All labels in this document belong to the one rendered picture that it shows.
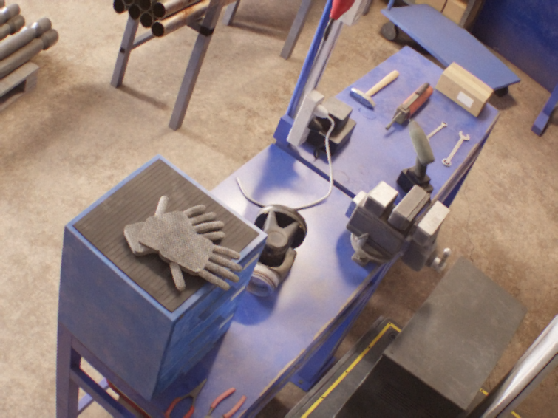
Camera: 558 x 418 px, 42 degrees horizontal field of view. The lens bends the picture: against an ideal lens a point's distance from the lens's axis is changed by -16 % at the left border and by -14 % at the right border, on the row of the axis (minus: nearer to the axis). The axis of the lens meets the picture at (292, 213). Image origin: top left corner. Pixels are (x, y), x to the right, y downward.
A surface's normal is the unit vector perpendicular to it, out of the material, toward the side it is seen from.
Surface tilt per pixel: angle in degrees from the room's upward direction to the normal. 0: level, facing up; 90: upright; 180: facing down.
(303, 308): 0
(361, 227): 90
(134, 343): 90
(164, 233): 7
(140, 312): 90
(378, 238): 90
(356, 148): 0
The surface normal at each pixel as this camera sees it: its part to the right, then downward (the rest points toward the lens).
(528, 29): -0.53, 0.48
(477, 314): 0.30, -0.66
